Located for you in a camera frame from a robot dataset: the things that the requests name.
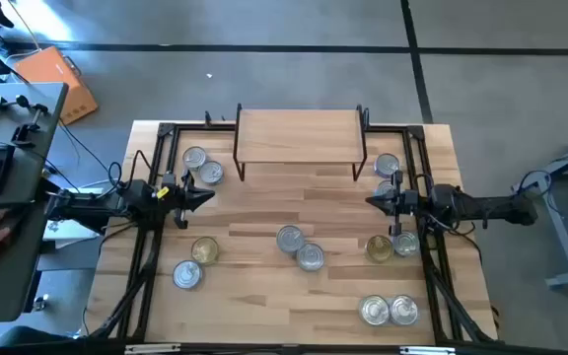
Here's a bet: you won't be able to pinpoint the silver-lid blue-label barcode can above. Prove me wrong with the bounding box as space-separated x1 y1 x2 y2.
197 160 226 187

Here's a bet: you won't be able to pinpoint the silver-lid teal-label can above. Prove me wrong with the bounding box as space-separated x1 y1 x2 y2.
275 224 307 255

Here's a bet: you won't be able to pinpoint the orange hard case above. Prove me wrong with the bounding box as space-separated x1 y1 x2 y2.
13 45 100 126

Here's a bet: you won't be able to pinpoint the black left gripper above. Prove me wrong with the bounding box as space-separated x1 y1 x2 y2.
164 170 216 231

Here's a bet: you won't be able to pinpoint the black cable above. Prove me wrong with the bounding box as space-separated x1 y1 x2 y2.
56 120 160 193

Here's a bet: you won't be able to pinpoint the silver-lid seafood can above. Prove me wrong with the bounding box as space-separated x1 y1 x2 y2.
358 294 391 327
373 152 401 178
389 294 420 327
391 230 421 258
181 145 209 172
172 259 204 291

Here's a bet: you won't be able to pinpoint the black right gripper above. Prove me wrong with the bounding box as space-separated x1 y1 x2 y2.
365 170 420 238

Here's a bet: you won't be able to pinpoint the black metal table frame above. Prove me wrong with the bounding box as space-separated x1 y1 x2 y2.
89 120 500 346

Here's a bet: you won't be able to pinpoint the blue cable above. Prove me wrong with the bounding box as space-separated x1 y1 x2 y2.
518 170 555 213

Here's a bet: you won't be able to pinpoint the blue albacore tuna can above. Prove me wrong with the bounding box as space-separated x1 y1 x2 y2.
295 242 326 273

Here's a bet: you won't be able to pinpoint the blue-grey metal table frame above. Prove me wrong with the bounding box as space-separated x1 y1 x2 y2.
510 122 568 290

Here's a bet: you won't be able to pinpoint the silver metal bracket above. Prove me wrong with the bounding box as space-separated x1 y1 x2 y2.
399 346 458 355
124 344 181 355

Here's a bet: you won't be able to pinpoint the gold-lid green-label can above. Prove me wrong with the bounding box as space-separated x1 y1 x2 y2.
365 234 394 263
190 236 220 266

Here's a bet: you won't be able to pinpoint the wooden shelf black metal legs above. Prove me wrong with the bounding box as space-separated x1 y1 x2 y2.
233 103 370 182

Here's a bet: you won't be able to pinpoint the dark grey desk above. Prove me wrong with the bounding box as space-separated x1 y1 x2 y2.
0 82 70 325

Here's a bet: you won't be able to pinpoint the yellow cable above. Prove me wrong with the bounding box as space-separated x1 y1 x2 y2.
6 0 43 51

